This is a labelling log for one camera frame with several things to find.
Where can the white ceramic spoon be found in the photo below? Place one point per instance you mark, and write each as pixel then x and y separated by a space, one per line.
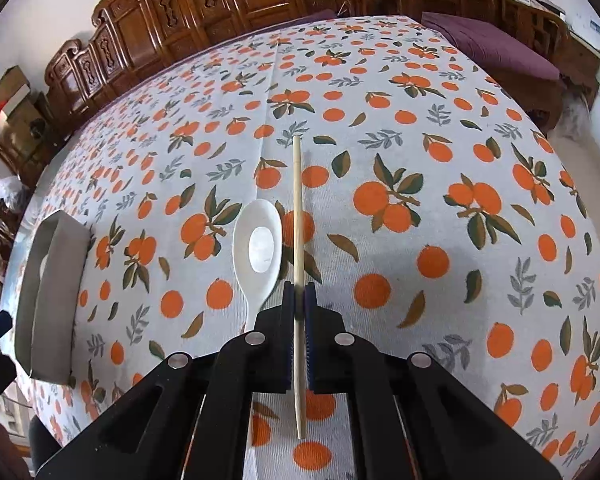
pixel 257 250

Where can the stack of papers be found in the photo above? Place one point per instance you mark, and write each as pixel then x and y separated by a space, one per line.
pixel 547 5

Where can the purple seat cushion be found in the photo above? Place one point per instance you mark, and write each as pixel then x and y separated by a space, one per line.
pixel 485 45

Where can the white plastic bag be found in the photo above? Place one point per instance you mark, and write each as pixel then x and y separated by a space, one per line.
pixel 7 190

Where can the long carved wooden bench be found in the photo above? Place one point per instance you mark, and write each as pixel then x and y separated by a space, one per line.
pixel 180 15

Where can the grey plastic bag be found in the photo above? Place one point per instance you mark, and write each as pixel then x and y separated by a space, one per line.
pixel 575 115

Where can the cardboard boxes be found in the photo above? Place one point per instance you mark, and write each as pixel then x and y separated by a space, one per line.
pixel 10 95

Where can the wooden cabinet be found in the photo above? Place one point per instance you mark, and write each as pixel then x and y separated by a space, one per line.
pixel 25 145

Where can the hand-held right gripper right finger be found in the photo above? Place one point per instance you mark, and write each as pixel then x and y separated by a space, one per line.
pixel 311 330

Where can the orange print tablecloth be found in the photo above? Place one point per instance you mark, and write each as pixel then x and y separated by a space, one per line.
pixel 430 185

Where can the metal tray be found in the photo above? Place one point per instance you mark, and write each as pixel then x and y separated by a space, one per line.
pixel 55 300

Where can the light bamboo chopstick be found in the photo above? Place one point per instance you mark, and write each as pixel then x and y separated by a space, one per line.
pixel 297 210

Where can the wooden side table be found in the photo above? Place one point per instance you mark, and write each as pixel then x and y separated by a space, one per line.
pixel 545 35

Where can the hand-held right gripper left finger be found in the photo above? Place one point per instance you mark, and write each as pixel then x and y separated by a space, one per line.
pixel 289 330

